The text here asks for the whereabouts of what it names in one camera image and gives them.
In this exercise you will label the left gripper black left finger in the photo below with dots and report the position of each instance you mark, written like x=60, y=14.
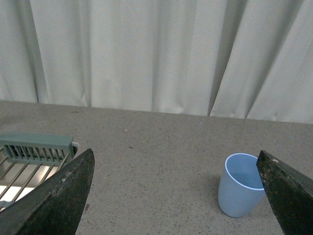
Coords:
x=54, y=207

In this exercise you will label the green dish drying rack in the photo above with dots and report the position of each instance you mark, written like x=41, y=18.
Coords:
x=28, y=159

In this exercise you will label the white curtain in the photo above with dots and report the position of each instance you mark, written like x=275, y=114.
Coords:
x=250, y=59

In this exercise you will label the light blue plastic cup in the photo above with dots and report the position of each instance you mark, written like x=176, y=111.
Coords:
x=240, y=188

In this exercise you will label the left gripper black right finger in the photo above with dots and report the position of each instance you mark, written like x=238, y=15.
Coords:
x=290, y=194

